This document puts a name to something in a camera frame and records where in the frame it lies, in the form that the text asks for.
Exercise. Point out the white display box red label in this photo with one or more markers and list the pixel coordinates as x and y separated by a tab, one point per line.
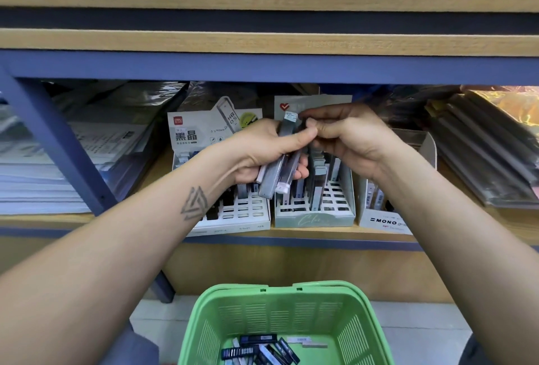
244	213

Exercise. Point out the clear plastic display box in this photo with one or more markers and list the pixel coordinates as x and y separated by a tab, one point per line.
383	221

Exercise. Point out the bundle of lead cases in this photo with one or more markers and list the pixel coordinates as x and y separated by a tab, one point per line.
274	177

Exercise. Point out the stack of wrapped paper packs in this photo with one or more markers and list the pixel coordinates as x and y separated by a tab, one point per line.
67	158

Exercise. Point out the person's left hand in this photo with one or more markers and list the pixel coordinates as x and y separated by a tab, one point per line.
257	146

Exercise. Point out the green plastic basket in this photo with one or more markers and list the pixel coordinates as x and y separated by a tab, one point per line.
278	297

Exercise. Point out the pile of lead cases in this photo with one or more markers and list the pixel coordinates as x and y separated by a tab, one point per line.
265	350

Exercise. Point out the person's right forearm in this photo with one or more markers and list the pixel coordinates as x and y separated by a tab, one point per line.
472	259

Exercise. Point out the dark plastic-wrapped packs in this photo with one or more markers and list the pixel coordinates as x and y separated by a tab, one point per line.
488	146

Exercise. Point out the pale green display box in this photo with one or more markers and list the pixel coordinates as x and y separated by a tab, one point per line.
333	205

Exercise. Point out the person's right hand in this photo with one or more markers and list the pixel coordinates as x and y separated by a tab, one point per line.
358	134

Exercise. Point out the person's left forearm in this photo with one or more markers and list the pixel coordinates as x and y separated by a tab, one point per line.
93	280

